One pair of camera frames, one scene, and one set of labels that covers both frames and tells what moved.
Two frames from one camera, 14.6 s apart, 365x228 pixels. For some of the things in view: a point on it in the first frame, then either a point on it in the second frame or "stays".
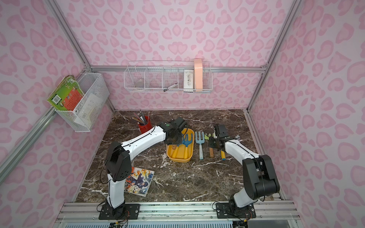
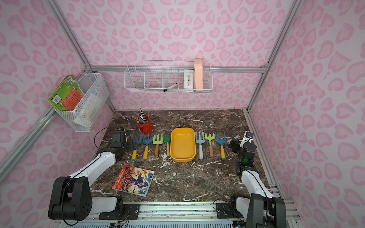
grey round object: (139, 84) stays
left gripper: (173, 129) → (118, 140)
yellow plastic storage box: (184, 152) stays
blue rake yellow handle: (186, 141) → (147, 142)
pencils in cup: (140, 118) stays
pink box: (198, 74) stays
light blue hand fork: (200, 140) stays
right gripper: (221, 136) → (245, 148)
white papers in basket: (89, 110) stays
